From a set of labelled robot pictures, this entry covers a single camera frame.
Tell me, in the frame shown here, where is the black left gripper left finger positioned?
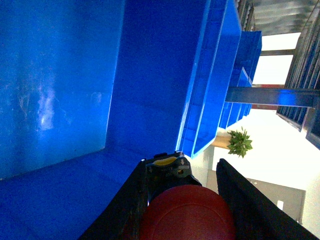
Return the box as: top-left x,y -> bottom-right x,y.
79,161 -> 148,240

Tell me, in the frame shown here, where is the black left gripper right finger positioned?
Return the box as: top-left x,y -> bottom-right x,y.
216,158 -> 317,240

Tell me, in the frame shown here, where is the red mushroom push button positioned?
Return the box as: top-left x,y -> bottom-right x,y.
139,151 -> 236,240

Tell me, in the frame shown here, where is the blue bin with buttons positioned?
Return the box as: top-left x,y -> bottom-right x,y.
0,0 -> 238,240

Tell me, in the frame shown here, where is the green potted plant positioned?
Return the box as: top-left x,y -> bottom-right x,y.
227,127 -> 253,158

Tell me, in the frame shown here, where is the blue middle storage bin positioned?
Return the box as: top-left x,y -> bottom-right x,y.
219,31 -> 262,129

